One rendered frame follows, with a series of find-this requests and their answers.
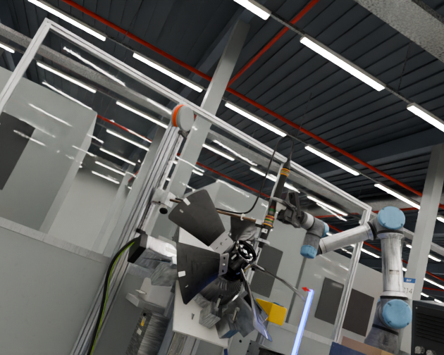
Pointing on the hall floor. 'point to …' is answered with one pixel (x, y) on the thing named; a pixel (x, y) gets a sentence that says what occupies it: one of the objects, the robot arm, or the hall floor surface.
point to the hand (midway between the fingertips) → (270, 197)
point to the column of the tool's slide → (120, 270)
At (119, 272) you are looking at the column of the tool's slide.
